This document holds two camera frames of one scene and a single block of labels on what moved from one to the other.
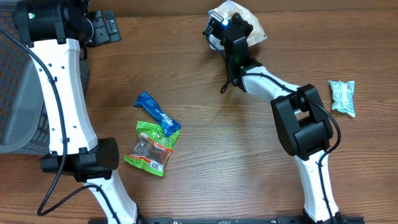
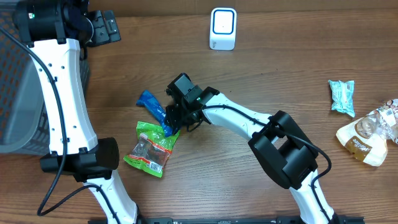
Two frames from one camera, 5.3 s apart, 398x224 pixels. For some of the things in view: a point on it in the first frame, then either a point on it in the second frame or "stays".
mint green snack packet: (342, 93) stays
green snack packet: (153, 149) stays
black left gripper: (108, 31) stays
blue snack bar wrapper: (170, 126) stays
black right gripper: (244, 25) -> (173, 121)
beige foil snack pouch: (226, 10) -> (365, 139)
